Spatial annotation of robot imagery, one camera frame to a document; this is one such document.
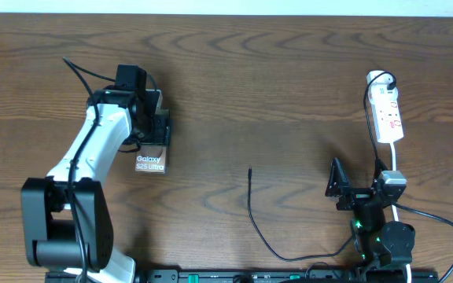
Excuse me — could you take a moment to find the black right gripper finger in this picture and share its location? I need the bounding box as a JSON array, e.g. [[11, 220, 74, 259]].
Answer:
[[325, 158, 350, 197], [373, 158, 388, 180]]

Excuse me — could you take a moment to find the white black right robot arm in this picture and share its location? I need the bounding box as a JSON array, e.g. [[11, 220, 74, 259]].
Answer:
[[325, 158, 415, 281]]

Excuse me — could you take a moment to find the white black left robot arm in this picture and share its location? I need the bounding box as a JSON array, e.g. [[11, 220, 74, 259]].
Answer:
[[20, 90, 171, 282]]

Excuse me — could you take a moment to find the white power strip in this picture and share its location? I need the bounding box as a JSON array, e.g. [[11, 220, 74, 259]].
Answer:
[[368, 84, 404, 144]]

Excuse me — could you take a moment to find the black USB charging cable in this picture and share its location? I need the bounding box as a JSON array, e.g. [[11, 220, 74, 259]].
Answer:
[[246, 70, 398, 263]]

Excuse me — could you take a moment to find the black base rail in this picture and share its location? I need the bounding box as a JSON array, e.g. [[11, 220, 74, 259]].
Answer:
[[45, 267, 440, 283]]

